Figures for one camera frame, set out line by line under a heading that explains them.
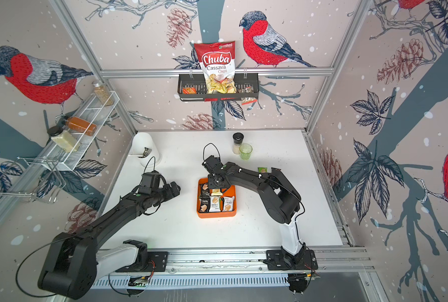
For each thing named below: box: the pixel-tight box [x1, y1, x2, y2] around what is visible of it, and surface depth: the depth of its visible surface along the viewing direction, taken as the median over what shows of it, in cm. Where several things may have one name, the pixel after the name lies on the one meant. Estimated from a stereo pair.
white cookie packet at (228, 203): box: [223, 195, 235, 212], surface depth 88 cm
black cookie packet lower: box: [198, 197, 211, 213], surface depth 87 cm
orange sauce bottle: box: [61, 116, 98, 137], surface depth 74 cm
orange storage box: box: [196, 178, 238, 219], surface depth 87 cm
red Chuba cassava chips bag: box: [193, 40, 237, 94], surface depth 85 cm
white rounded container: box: [128, 132, 162, 168], surface depth 101 cm
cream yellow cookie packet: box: [210, 188, 223, 197], surface depth 91 cm
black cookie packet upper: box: [200, 182, 211, 198], surface depth 92 cm
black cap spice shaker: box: [232, 132, 245, 155], surface depth 105 cm
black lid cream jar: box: [47, 125, 81, 153], surface depth 68 cm
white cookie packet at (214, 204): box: [208, 195, 221, 213], surface depth 88 cm
